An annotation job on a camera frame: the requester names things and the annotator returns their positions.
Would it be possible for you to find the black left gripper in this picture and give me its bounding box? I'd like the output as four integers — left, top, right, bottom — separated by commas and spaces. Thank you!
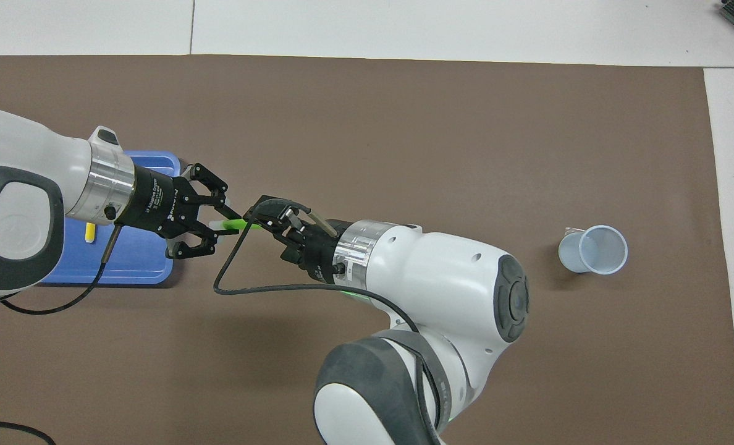
117, 163, 242, 260

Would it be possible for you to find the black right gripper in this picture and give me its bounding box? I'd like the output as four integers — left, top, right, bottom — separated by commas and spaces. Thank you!
247, 197, 352, 286

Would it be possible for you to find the green marker pen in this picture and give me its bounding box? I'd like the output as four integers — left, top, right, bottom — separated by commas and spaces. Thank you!
209, 218, 264, 234

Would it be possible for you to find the blue plastic tray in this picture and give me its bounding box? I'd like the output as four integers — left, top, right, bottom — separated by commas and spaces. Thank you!
40, 150, 182, 286

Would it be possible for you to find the brown table mat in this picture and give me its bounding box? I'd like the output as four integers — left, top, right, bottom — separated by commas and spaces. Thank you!
0, 54, 734, 445

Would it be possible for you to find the translucent plastic cup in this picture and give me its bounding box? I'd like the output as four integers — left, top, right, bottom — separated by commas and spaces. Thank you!
557, 226, 628, 276

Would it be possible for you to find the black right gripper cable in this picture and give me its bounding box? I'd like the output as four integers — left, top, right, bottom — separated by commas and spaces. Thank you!
213, 197, 451, 445

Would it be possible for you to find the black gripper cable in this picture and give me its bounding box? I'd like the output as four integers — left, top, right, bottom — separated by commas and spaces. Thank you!
213, 197, 451, 445
0, 222, 124, 445

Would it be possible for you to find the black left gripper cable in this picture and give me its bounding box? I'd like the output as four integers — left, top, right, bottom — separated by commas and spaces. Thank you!
0, 222, 124, 445

